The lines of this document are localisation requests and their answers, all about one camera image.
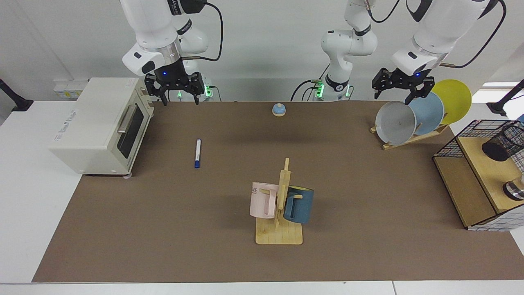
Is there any black mesh pen holder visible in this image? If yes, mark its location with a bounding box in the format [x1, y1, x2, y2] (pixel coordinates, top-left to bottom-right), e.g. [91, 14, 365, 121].
[481, 125, 524, 162]

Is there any light blue plate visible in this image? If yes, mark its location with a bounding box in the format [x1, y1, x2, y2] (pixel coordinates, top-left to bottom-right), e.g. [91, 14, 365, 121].
[405, 91, 445, 136]

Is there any grey plate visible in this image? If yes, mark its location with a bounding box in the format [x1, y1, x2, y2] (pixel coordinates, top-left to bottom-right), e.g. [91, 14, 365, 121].
[375, 101, 417, 145]

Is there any wooden plate rack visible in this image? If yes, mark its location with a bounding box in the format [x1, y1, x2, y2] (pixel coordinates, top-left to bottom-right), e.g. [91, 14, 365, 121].
[370, 123, 450, 151]

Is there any yellow plate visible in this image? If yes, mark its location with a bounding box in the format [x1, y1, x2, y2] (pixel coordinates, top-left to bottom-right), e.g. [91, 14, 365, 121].
[431, 79, 472, 125]

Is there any pale toaster oven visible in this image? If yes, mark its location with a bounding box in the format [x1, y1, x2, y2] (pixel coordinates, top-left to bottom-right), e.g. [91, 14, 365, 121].
[48, 77, 155, 177]

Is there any pink cup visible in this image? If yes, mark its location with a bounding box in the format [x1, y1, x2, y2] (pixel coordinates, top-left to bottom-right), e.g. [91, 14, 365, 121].
[249, 182, 280, 219]

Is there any brown table cloth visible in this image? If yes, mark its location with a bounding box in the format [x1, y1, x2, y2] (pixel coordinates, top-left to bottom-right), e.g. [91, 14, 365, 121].
[32, 100, 524, 283]

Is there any dark blue cup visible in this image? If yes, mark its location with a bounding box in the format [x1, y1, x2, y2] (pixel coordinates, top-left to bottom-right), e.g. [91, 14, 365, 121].
[283, 186, 315, 225]

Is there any silver round metal object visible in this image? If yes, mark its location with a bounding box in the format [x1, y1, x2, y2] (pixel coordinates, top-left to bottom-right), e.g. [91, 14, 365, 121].
[503, 174, 524, 201]

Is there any white checkered cloth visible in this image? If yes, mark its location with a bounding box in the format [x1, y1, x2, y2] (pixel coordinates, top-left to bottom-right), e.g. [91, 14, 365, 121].
[467, 203, 524, 232]

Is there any wooden cup stand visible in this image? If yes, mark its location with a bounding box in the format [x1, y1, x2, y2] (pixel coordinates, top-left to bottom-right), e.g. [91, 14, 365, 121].
[255, 158, 304, 245]

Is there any black base cable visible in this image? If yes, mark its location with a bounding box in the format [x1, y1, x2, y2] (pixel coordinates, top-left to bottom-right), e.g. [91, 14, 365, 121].
[290, 64, 331, 102]

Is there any black clamp mount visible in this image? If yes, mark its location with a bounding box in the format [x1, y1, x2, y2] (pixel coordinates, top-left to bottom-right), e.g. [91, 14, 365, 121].
[486, 79, 524, 116]
[0, 79, 34, 112]

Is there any wire basket with wooden floor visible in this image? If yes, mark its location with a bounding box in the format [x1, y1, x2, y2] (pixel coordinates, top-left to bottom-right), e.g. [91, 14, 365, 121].
[433, 119, 524, 231]

